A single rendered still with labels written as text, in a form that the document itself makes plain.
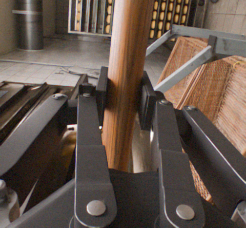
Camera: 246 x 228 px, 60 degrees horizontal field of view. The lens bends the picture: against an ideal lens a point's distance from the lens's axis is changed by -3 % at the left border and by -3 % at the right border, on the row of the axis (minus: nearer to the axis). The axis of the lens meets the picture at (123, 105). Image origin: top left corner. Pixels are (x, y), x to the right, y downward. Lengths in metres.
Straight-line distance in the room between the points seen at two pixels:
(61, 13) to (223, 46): 4.86
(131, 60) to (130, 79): 0.02
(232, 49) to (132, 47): 0.48
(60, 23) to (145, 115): 5.20
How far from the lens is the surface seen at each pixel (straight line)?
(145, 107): 0.16
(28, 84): 1.93
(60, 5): 5.32
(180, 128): 0.16
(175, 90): 1.80
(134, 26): 0.17
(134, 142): 1.19
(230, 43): 0.63
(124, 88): 0.18
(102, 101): 0.16
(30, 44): 3.32
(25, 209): 0.65
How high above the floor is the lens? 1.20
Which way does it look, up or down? 4 degrees down
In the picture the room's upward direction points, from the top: 85 degrees counter-clockwise
